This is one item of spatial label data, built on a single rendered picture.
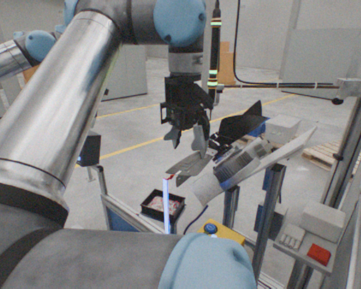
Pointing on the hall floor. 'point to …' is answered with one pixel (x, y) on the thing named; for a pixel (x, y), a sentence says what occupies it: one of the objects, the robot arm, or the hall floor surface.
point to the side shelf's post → (295, 274)
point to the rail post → (107, 217)
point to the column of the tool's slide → (337, 176)
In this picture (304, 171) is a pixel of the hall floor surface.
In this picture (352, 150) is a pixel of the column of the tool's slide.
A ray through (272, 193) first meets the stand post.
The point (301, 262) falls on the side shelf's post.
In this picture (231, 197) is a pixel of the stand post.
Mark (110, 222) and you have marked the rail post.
